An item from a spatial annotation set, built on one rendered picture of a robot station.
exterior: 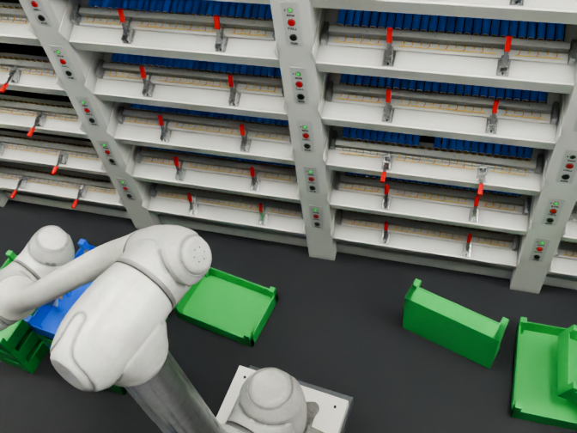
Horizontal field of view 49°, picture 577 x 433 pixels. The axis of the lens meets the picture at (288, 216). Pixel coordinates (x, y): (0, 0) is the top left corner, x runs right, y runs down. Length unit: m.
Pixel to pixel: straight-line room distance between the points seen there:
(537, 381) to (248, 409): 0.98
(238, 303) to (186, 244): 1.19
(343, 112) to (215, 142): 0.45
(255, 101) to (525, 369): 1.17
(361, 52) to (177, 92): 0.58
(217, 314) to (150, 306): 1.19
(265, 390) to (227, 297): 0.79
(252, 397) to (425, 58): 0.90
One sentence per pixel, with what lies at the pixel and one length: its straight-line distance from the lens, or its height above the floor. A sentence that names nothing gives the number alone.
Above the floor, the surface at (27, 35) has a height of 0.91.
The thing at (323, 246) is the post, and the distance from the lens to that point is 2.26.
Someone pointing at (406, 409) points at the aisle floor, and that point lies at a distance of 2.08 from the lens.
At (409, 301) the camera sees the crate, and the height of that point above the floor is 0.19.
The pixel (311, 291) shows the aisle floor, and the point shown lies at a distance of 2.26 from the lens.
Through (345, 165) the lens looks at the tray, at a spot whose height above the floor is 0.53.
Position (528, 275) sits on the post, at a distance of 2.22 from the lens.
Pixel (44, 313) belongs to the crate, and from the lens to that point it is 2.06.
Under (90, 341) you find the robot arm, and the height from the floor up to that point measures 1.07.
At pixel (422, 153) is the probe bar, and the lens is 1.87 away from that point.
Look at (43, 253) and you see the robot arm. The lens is 1.60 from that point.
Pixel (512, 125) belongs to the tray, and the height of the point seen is 0.73.
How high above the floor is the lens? 1.95
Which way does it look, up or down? 53 degrees down
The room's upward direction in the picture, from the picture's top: 10 degrees counter-clockwise
